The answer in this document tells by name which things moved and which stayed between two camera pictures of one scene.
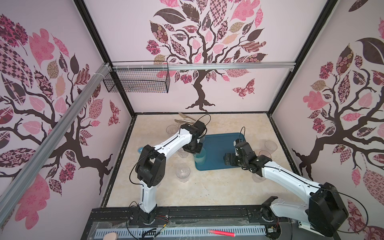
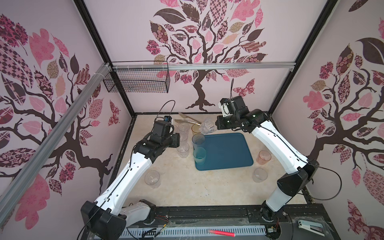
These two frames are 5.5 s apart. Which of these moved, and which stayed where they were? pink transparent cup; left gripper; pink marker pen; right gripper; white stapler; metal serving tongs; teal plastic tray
Moved: left gripper; right gripper
Stayed: pink transparent cup; teal plastic tray; pink marker pen; metal serving tongs; white stapler
